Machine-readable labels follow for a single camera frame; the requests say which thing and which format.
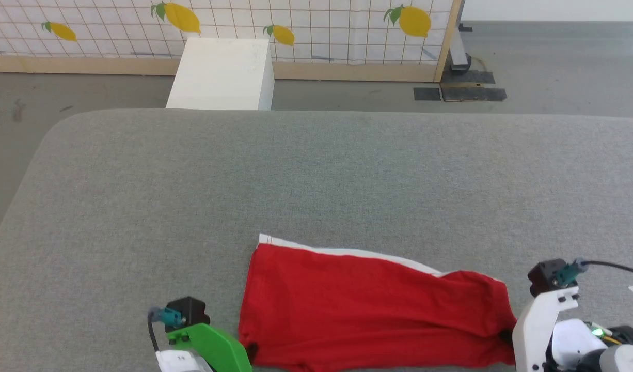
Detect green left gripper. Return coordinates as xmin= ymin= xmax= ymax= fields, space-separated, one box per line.
xmin=167 ymin=323 xmax=259 ymax=372

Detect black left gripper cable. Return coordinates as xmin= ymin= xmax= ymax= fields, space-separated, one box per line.
xmin=147 ymin=309 xmax=160 ymax=353

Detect black floor plate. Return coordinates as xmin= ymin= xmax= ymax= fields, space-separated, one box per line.
xmin=413 ymin=70 xmax=508 ymax=102

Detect grey partition support foot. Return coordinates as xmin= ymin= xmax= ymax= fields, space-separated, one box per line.
xmin=447 ymin=22 xmax=473 ymax=73

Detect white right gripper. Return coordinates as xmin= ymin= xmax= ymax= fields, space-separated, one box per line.
xmin=499 ymin=286 xmax=580 ymax=372

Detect white box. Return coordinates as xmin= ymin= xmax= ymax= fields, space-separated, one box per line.
xmin=166 ymin=37 xmax=275 ymax=111

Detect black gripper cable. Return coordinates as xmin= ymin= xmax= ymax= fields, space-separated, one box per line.
xmin=147 ymin=309 xmax=160 ymax=353
xmin=580 ymin=261 xmax=633 ymax=275

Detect red shorts with white trim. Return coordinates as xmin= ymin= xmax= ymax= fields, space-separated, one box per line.
xmin=238 ymin=234 xmax=518 ymax=372

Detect lemon print partition panel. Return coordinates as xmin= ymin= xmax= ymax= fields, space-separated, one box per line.
xmin=0 ymin=0 xmax=463 ymax=83

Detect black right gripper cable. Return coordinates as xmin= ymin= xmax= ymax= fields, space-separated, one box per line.
xmin=580 ymin=261 xmax=633 ymax=275

